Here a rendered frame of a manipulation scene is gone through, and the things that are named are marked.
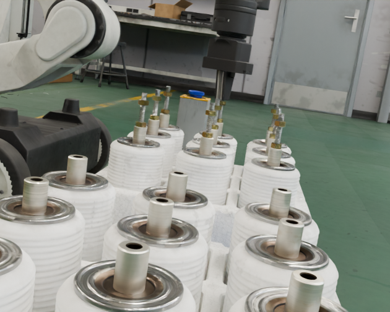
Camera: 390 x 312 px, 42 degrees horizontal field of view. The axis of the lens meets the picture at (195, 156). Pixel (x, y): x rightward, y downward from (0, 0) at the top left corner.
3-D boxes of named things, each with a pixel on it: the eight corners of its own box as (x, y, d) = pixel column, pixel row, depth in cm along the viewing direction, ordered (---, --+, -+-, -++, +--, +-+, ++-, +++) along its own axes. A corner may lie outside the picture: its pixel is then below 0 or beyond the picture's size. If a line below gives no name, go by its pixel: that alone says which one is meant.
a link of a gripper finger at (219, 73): (225, 99, 111) (229, 70, 109) (215, 98, 108) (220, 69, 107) (219, 98, 112) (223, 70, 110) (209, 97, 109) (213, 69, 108)
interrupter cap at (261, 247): (244, 265, 42) (245, 257, 42) (244, 235, 50) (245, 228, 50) (334, 281, 42) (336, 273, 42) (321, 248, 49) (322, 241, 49)
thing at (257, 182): (237, 274, 84) (254, 169, 81) (223, 251, 93) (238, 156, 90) (290, 277, 86) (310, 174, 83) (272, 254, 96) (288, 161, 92)
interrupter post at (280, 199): (267, 219, 56) (272, 190, 56) (266, 213, 59) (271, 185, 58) (288, 222, 56) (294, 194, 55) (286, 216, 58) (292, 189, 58)
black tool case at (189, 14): (181, 22, 559) (182, 12, 557) (218, 28, 559) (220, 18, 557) (179, 20, 525) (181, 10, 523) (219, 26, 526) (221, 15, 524)
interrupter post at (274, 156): (268, 168, 85) (271, 148, 84) (264, 164, 87) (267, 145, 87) (281, 169, 86) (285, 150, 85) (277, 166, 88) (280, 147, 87)
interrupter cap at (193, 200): (135, 204, 55) (136, 198, 55) (148, 187, 62) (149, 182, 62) (204, 215, 54) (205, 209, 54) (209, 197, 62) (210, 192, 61)
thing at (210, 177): (208, 242, 97) (223, 150, 93) (223, 264, 88) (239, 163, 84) (159, 241, 94) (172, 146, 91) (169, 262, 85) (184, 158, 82)
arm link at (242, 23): (190, 65, 109) (198, 8, 106) (218, 69, 116) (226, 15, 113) (236, 73, 101) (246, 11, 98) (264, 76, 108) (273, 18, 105)
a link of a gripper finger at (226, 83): (218, 99, 108) (223, 70, 106) (228, 99, 110) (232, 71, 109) (224, 100, 107) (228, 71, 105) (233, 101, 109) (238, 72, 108)
